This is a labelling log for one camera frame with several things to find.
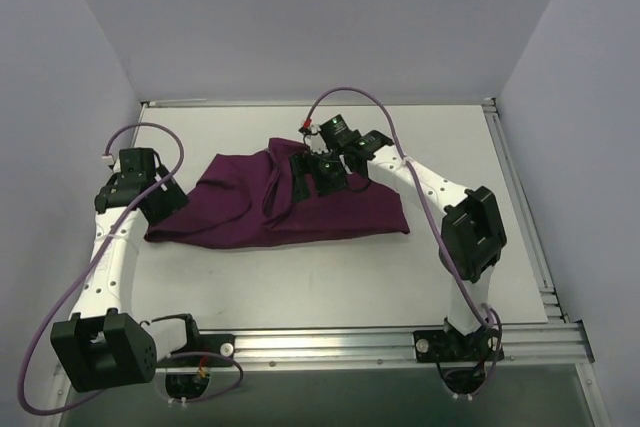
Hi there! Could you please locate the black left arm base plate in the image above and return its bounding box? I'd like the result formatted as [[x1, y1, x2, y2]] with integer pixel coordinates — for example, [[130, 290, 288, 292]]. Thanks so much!
[[151, 330, 236, 359]]

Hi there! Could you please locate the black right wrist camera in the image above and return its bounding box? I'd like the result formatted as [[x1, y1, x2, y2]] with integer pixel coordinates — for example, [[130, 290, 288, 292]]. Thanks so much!
[[319, 115, 361, 150]]

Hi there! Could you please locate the aluminium rail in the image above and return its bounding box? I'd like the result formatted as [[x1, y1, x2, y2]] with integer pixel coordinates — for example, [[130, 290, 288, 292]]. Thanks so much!
[[482, 98, 569, 323], [52, 321, 596, 376]]

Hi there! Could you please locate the aluminium front rail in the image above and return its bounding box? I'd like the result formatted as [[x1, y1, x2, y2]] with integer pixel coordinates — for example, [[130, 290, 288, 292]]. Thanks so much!
[[52, 321, 596, 376]]

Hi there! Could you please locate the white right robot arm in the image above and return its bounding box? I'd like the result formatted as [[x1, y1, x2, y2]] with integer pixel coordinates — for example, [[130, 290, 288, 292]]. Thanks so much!
[[290, 128, 507, 360]]

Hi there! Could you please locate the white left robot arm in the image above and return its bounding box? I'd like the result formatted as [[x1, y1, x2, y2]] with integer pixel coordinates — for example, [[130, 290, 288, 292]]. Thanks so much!
[[50, 148, 202, 393]]

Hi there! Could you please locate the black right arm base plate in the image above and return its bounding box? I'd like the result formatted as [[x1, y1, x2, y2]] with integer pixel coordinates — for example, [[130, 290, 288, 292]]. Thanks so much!
[[412, 328, 504, 364]]

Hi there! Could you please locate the purple cloth wrap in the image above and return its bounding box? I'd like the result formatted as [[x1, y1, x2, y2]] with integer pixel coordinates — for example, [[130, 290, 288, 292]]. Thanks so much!
[[143, 135, 412, 252]]

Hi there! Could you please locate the aluminium right side rail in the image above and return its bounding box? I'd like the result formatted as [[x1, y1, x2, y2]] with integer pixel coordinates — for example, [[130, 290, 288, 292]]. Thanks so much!
[[482, 98, 569, 323]]

